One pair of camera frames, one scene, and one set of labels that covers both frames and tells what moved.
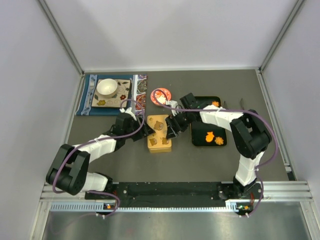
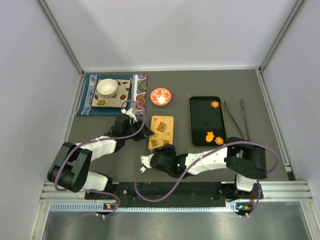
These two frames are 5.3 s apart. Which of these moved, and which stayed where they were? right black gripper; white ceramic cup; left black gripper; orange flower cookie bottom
Moved: right black gripper
Stayed: orange flower cookie bottom; left black gripper; white ceramic cup
